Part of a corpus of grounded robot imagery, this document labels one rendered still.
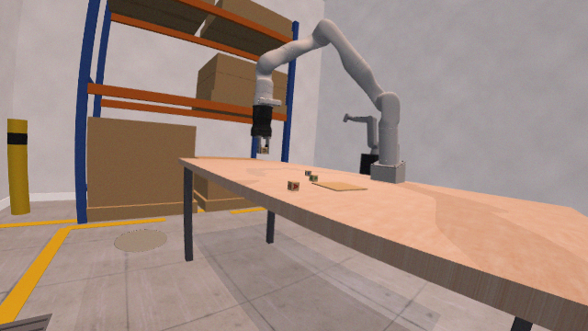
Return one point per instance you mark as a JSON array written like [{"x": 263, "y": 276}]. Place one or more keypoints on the tan flat mat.
[{"x": 337, "y": 186}]

